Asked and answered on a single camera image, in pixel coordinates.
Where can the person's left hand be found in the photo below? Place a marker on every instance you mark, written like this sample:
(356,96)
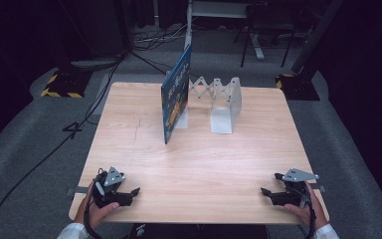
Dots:
(97,210)

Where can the person's right hand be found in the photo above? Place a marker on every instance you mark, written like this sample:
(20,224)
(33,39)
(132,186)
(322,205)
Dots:
(306,210)

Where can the white desk frame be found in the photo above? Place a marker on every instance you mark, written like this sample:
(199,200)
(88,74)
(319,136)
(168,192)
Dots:
(199,13)

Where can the black chair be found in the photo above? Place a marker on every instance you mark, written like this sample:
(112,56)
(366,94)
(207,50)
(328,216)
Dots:
(267,30)

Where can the black yellow striped stand base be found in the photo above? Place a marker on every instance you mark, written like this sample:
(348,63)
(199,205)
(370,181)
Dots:
(296,87)
(64,84)

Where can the white expandable book rack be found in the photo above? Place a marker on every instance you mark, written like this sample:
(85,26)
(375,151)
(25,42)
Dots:
(224,103)

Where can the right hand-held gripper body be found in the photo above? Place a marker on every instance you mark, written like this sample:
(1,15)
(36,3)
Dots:
(296,189)

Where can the blue illustrated children's book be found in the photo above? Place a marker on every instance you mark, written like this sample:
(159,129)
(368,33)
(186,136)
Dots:
(175,99)

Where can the person's dark clothing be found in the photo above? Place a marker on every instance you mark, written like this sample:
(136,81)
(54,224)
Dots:
(199,231)

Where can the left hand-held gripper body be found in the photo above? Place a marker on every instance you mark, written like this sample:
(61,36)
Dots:
(107,191)

